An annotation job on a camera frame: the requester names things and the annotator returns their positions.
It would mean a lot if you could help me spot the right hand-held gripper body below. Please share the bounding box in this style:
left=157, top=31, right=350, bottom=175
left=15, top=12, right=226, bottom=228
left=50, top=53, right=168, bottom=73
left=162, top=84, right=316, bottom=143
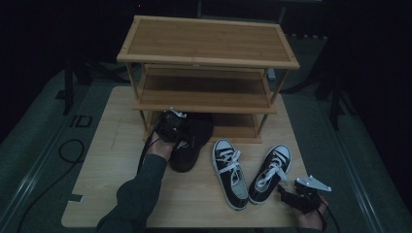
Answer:
left=292, top=175, right=332, bottom=215

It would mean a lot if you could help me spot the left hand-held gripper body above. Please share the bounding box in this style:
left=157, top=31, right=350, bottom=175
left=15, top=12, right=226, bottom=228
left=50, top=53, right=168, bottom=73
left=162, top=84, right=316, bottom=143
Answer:
left=154, top=107, right=189, bottom=144

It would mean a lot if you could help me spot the black white canvas sneaker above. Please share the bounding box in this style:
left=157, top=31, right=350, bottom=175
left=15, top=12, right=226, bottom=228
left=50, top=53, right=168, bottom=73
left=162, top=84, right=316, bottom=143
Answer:
left=212, top=139, right=250, bottom=212
left=248, top=144, right=292, bottom=206

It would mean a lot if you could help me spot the plain black shoe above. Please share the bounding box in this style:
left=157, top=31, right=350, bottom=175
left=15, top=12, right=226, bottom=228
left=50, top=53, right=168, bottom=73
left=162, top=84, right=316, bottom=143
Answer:
left=187, top=111, right=215, bottom=149
left=168, top=120, right=200, bottom=174

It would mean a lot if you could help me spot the wooden shoe rack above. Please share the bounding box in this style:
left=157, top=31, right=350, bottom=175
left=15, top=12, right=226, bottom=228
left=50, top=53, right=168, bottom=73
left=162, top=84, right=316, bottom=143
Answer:
left=116, top=15, right=300, bottom=145

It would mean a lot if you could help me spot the person's left hand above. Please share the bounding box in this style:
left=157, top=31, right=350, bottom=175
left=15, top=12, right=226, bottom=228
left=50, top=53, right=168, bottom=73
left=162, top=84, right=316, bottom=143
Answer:
left=147, top=130, right=178, bottom=161

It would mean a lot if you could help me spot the person's right hand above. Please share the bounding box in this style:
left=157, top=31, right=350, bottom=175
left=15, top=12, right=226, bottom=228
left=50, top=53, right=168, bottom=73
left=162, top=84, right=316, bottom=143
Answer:
left=295, top=193, right=328, bottom=231

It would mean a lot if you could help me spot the dark metal stand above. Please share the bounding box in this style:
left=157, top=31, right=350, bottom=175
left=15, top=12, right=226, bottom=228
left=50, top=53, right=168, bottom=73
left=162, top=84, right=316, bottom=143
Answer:
left=313, top=72, right=358, bottom=131
left=62, top=57, right=95, bottom=117

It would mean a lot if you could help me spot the grey tape strip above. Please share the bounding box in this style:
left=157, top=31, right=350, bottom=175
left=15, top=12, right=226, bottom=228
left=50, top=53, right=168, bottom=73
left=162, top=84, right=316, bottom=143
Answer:
left=67, top=193, right=85, bottom=204

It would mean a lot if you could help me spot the left hand-held gripper cable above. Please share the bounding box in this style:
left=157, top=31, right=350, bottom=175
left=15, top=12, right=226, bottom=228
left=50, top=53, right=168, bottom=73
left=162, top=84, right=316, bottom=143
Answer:
left=136, top=129, right=160, bottom=174

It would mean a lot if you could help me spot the black floor cable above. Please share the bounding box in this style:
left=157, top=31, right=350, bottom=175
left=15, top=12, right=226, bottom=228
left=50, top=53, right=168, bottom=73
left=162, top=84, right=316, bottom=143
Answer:
left=16, top=139, right=86, bottom=233

